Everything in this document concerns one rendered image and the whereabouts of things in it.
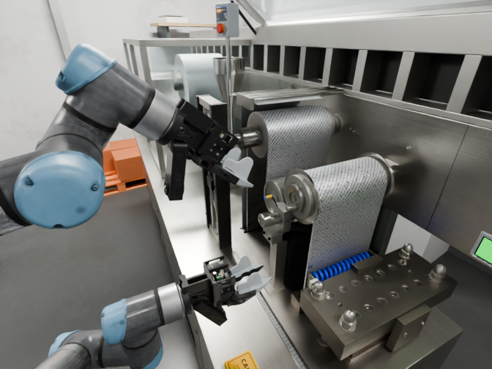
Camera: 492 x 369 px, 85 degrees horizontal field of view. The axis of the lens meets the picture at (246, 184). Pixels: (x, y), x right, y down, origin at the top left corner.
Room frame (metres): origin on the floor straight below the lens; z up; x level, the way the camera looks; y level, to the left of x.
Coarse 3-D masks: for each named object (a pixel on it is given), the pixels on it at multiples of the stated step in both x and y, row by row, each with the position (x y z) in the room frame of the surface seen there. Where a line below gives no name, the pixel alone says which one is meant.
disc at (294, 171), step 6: (294, 168) 0.62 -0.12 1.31; (288, 174) 0.64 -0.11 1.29; (294, 174) 0.62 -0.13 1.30; (300, 174) 0.60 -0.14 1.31; (306, 174) 0.58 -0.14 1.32; (306, 180) 0.58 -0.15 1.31; (312, 180) 0.56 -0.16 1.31; (312, 186) 0.55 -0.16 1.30; (312, 192) 0.55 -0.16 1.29; (318, 198) 0.53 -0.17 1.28; (318, 204) 0.53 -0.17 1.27; (318, 210) 0.53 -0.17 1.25; (294, 216) 0.60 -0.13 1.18; (312, 216) 0.54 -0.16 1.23; (300, 222) 0.58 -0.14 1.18; (306, 222) 0.56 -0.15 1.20; (312, 222) 0.54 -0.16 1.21
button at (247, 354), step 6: (240, 354) 0.38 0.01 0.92; (246, 354) 0.38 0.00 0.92; (252, 354) 0.38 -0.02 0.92; (228, 360) 0.37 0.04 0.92; (234, 360) 0.37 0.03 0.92; (240, 360) 0.37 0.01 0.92; (246, 360) 0.37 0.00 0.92; (252, 360) 0.37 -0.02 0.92; (228, 366) 0.35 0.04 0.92; (234, 366) 0.35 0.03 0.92; (240, 366) 0.35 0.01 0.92; (246, 366) 0.35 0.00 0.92; (252, 366) 0.35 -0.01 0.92
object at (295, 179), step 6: (288, 180) 0.62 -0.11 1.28; (294, 180) 0.60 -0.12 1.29; (300, 180) 0.58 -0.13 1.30; (300, 186) 0.58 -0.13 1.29; (306, 186) 0.56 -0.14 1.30; (306, 192) 0.56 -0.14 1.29; (306, 198) 0.55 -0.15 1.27; (312, 198) 0.54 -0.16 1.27; (306, 204) 0.55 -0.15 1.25; (312, 204) 0.54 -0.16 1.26; (306, 210) 0.55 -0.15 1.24; (312, 210) 0.54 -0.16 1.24; (300, 216) 0.56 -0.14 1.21; (306, 216) 0.54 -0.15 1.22
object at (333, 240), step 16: (368, 208) 0.62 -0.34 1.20; (320, 224) 0.55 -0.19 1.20; (336, 224) 0.57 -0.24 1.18; (352, 224) 0.60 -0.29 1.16; (368, 224) 0.62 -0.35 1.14; (320, 240) 0.55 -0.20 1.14; (336, 240) 0.58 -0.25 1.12; (352, 240) 0.60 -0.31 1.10; (368, 240) 0.63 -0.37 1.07; (320, 256) 0.55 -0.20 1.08; (336, 256) 0.58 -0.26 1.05
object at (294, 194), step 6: (288, 186) 0.60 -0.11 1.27; (294, 186) 0.58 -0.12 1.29; (288, 192) 0.60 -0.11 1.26; (294, 192) 0.58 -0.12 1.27; (300, 192) 0.56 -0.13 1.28; (288, 198) 0.60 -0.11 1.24; (294, 198) 0.58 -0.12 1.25; (300, 198) 0.56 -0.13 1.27; (288, 204) 0.60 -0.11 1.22; (300, 204) 0.55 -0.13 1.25; (294, 210) 0.57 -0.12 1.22; (300, 210) 0.55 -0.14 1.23
